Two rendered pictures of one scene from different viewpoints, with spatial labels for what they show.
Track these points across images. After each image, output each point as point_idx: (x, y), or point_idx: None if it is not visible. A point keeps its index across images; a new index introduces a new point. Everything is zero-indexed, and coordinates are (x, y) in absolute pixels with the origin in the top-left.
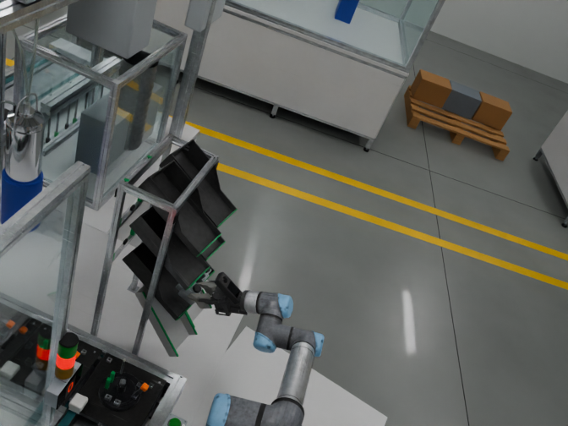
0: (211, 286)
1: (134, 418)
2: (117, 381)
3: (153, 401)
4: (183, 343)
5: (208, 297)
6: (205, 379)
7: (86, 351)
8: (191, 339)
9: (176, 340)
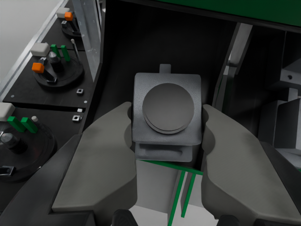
0: (219, 176)
1: None
2: (34, 139)
3: None
4: (180, 213)
5: (69, 193)
6: None
7: (80, 93)
8: (195, 222)
9: (137, 192)
